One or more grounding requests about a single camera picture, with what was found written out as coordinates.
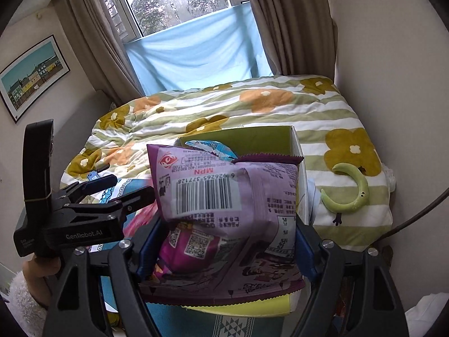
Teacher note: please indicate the window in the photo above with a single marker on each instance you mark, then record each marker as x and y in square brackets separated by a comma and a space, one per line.
[175, 0]

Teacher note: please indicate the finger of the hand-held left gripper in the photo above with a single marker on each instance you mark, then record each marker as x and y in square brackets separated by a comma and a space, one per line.
[91, 187]
[133, 200]

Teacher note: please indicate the green moon plush toy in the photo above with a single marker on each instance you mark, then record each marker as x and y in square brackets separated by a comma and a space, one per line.
[359, 189]

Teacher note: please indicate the pink snack bag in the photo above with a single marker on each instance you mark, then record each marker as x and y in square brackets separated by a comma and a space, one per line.
[138, 219]

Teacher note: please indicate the floral blanket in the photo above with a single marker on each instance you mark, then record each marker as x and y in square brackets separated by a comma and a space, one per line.
[245, 112]

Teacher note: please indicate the green cardboard box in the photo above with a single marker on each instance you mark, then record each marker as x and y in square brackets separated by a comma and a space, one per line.
[252, 137]

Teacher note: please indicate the beige curtain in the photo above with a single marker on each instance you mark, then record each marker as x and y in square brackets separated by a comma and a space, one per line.
[94, 42]
[291, 17]

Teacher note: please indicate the purple snack bag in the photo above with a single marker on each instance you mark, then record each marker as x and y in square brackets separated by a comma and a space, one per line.
[228, 196]

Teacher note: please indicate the light blue cloth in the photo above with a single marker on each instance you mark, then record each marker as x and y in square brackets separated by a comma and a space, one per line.
[193, 49]

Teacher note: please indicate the small blue object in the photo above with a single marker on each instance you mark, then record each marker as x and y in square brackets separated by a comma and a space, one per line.
[93, 176]

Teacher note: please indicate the white crumpled paper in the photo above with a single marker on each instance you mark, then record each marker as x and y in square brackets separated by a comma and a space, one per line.
[389, 179]

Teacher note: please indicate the framed wall poster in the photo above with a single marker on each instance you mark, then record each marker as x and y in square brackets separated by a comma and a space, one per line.
[31, 73]

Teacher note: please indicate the white cloth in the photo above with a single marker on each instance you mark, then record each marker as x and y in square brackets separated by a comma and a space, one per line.
[426, 312]

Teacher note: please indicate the person's left hand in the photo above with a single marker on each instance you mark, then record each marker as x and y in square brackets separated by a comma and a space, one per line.
[35, 273]

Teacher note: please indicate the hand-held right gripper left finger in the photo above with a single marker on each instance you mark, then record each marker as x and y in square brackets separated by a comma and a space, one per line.
[145, 252]

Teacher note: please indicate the blue snack bag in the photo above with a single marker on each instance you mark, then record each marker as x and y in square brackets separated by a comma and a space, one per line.
[210, 147]

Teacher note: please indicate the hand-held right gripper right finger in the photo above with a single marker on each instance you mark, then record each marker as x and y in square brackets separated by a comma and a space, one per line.
[305, 252]

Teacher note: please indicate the mandala patterned cloth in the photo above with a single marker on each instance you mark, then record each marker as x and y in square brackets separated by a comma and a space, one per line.
[112, 191]

